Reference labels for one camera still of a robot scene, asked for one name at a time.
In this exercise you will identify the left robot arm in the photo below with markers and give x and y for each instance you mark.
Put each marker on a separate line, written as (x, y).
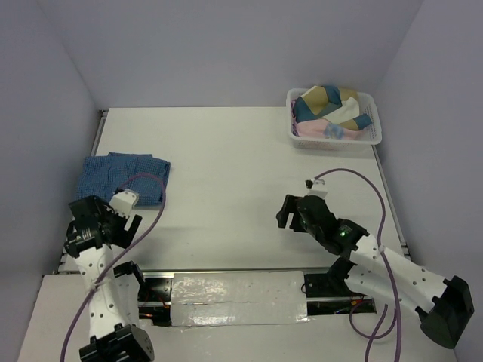
(97, 228)

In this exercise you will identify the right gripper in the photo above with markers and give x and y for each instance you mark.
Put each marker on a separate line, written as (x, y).
(289, 205)

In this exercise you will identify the pink shirt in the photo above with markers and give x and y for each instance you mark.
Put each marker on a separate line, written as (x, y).
(324, 130)

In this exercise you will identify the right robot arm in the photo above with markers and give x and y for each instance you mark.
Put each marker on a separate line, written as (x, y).
(443, 305)

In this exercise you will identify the blue checked long sleeve shirt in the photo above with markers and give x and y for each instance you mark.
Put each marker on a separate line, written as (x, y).
(144, 174)

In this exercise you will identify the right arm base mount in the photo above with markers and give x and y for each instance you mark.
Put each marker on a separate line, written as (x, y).
(327, 293)

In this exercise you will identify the silver foil tape panel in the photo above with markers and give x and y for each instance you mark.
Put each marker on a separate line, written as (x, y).
(238, 299)

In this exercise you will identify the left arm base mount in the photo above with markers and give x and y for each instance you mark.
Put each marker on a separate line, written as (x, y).
(154, 298)

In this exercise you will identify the white plastic laundry basket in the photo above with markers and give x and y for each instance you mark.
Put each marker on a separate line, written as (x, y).
(371, 136)

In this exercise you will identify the teal tan patterned shirt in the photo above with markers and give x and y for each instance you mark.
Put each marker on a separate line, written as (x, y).
(339, 106)

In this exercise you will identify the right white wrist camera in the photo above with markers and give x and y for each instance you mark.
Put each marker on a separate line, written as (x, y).
(316, 187)

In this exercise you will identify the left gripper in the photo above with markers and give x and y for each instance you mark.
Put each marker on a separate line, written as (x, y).
(122, 238)

